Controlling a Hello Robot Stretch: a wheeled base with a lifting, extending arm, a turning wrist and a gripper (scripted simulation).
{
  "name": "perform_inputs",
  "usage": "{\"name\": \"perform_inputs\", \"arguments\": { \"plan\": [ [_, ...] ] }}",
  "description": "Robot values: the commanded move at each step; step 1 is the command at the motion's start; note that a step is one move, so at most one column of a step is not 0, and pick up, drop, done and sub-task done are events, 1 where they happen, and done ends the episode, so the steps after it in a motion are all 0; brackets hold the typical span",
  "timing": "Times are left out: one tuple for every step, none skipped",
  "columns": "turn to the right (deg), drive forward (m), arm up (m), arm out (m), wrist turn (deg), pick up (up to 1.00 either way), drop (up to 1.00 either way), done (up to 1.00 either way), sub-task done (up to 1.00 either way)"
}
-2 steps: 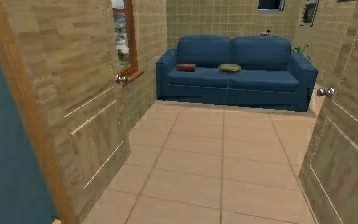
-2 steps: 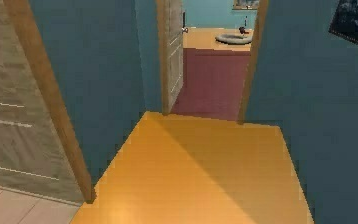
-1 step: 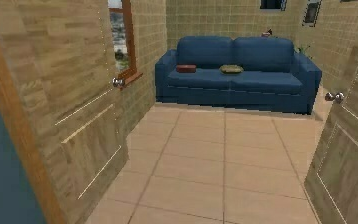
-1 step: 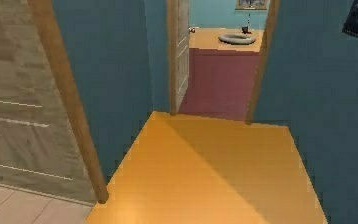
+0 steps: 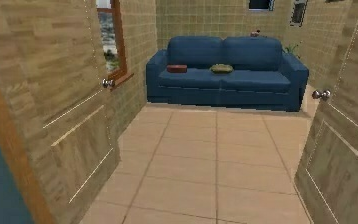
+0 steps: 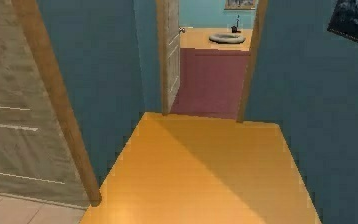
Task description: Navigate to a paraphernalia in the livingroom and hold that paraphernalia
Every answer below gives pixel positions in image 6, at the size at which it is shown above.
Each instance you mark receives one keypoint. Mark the dark red cabinet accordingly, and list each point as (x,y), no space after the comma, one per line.
(211,81)

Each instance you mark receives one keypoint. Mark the silver round door knob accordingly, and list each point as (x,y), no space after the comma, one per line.
(182,30)

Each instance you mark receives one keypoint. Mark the black sink faucet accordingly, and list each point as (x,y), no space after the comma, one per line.
(235,28)

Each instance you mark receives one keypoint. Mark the pale wooden room door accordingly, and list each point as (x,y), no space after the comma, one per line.
(17,100)

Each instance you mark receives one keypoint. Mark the small framed wall picture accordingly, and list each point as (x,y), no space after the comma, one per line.
(239,4)

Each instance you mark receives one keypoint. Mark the dark framed wall picture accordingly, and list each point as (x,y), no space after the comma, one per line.
(352,18)

